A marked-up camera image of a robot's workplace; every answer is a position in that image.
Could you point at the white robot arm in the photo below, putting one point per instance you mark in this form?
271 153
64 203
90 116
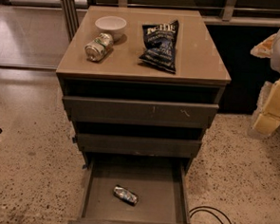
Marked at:
275 60

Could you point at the middle grey drawer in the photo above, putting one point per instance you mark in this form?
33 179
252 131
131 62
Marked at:
138 146

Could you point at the white ceramic bowl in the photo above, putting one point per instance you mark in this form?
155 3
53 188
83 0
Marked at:
113 25

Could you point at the top grey drawer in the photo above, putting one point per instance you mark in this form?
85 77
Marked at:
199 115

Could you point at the silver blue redbull can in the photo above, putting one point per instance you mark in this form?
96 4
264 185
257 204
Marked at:
125 195

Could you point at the open bottom grey drawer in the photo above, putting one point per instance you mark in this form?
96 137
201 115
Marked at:
158 182

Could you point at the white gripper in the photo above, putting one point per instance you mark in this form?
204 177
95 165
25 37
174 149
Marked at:
267 117

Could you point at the grey drawer cabinet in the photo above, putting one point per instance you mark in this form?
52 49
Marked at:
200 75

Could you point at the dark blue chip bag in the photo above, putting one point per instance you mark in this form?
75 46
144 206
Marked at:
160 45

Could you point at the green white soda can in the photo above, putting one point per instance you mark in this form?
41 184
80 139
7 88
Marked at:
97 49

